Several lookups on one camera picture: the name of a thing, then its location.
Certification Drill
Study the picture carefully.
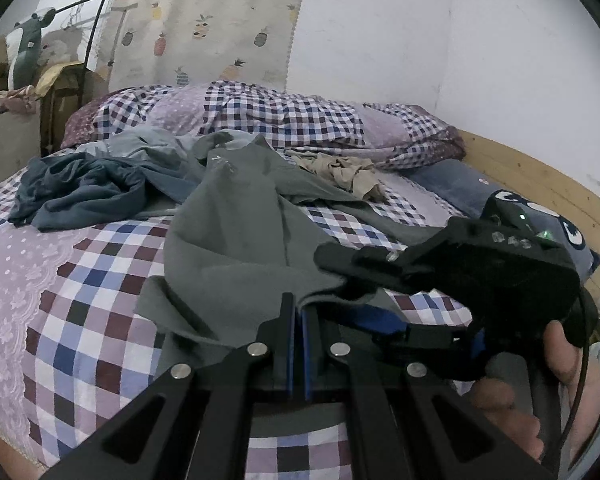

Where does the pineapple print curtain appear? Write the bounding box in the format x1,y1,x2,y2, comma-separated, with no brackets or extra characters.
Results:
107,0,313,92

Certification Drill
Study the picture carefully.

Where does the checkered purple quilt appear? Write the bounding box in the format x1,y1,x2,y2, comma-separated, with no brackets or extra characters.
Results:
60,80,466,171

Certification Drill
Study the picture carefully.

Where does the light blue garment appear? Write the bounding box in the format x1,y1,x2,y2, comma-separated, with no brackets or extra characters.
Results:
75,125,241,218

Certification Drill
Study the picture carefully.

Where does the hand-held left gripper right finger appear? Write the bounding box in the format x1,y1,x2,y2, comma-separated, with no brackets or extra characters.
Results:
302,307,556,480

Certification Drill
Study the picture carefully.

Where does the checkered bed sheet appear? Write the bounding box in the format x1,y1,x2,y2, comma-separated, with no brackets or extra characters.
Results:
0,160,481,480

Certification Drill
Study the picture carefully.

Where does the black cable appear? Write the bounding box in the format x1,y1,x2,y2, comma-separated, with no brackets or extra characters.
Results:
560,287,600,463

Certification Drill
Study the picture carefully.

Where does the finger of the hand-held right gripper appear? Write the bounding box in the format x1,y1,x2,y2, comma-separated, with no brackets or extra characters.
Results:
314,242,433,303
352,305,481,381

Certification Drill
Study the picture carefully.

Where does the person's right hand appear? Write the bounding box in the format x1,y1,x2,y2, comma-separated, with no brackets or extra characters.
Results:
472,320,600,478

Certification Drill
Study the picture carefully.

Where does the pink cloth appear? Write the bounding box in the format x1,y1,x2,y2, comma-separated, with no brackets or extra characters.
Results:
0,85,42,117

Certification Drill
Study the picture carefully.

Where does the black metal rack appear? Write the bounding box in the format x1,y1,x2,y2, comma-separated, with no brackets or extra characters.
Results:
55,0,121,126

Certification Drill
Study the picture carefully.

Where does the blue cartoon pillow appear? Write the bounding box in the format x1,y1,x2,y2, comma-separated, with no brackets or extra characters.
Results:
410,160,600,286

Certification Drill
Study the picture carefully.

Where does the yellow cloth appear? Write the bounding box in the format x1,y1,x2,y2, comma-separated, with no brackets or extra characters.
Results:
34,62,81,98

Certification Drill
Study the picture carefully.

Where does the grey-green garment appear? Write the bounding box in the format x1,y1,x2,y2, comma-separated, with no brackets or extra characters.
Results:
135,130,448,441

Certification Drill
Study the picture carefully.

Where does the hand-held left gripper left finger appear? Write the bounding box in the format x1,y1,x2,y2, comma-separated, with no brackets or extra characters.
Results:
40,292,297,480

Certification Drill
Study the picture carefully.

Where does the dark blue garment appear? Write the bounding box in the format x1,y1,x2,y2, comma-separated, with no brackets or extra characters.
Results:
7,152,206,233

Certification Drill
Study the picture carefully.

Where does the beige garment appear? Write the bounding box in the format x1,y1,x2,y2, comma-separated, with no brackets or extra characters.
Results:
285,149,388,206

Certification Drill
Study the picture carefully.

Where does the wooden headboard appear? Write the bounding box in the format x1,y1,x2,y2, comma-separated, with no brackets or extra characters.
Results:
455,127,600,311

